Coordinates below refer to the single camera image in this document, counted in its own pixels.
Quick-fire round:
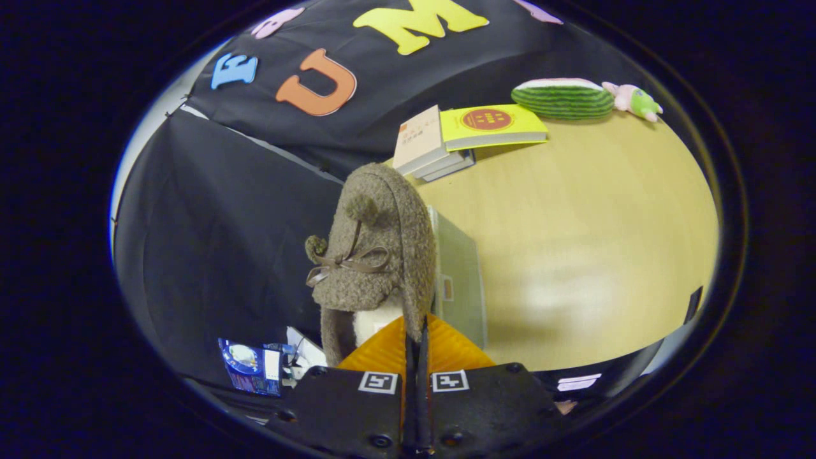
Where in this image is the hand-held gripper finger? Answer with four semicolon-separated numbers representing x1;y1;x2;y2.
416;312;567;459
266;316;416;459

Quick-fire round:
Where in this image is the grey fabric storage box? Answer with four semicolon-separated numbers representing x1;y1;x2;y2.
427;205;489;350

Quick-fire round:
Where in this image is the brown fuzzy slipper shoe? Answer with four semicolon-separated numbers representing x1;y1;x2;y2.
305;163;437;367

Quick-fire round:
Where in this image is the blue printed carton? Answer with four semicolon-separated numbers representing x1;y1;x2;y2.
218;338;284;397

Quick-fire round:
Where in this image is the grey paperback book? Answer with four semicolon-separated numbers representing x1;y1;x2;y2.
422;153;476;183
413;150;470;179

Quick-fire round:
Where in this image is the beige paperback book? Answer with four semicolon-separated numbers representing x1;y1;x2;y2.
392;105;450;177

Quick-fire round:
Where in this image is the yellow book with red circle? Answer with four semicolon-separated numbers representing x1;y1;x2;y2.
440;104;549;152

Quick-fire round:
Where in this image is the green striped watermelon plush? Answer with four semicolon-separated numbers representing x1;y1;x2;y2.
511;78;615;120

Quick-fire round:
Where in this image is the pink and green plush toy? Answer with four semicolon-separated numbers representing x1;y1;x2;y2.
602;82;664;123

